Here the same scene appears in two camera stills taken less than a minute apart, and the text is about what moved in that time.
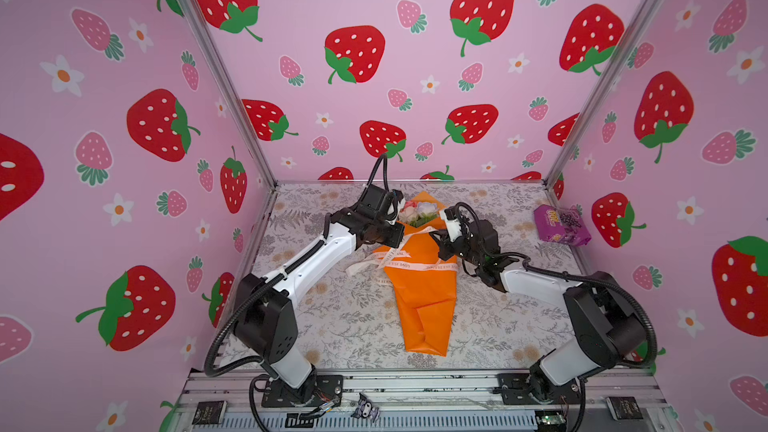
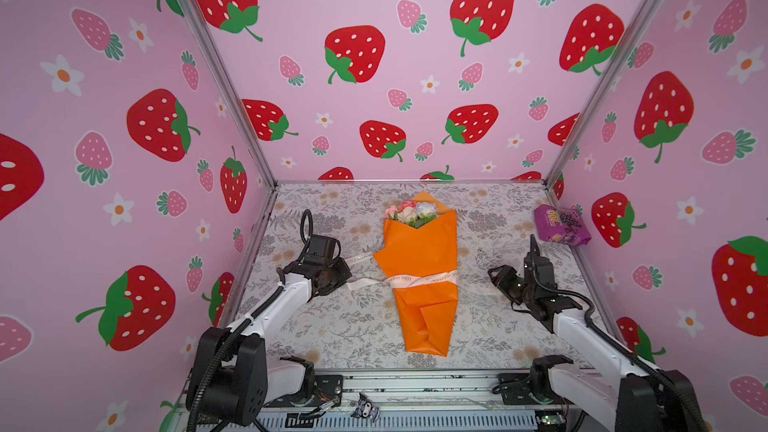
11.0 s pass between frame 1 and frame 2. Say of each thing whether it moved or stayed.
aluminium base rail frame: stayed
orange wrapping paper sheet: stayed
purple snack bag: stayed
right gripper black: moved
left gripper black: moved
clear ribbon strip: moved
